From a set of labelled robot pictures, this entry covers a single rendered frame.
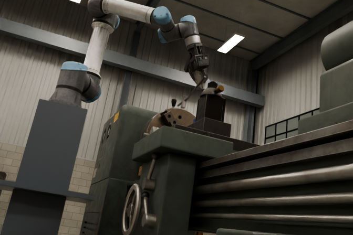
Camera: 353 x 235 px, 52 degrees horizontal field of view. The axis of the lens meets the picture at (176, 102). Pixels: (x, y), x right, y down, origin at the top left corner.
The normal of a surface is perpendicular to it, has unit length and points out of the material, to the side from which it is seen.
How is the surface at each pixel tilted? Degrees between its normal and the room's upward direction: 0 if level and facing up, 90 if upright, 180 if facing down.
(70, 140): 90
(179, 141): 90
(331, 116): 90
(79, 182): 90
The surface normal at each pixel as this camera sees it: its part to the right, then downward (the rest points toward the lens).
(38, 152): 0.29, -0.29
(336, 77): -0.92, -0.25
